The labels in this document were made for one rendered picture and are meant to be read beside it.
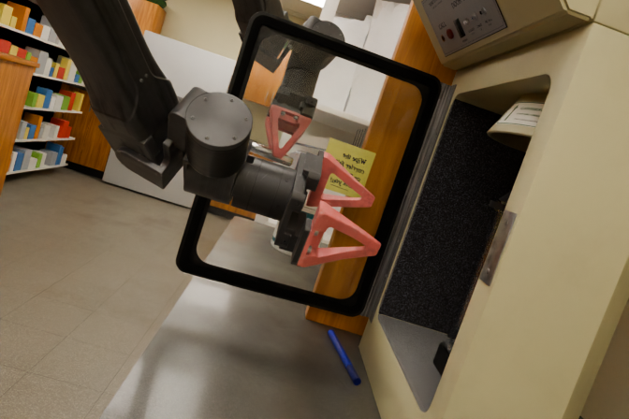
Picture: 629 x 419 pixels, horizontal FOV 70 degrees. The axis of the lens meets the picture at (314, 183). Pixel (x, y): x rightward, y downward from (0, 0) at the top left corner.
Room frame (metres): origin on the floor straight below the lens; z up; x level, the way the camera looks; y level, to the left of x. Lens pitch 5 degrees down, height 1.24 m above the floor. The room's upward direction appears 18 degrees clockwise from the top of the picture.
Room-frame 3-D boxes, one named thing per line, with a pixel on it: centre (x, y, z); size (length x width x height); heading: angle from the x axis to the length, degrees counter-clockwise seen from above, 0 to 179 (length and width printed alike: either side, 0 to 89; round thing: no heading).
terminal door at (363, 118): (0.68, 0.01, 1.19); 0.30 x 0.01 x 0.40; 100
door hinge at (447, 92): (0.71, -0.15, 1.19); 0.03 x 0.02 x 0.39; 5
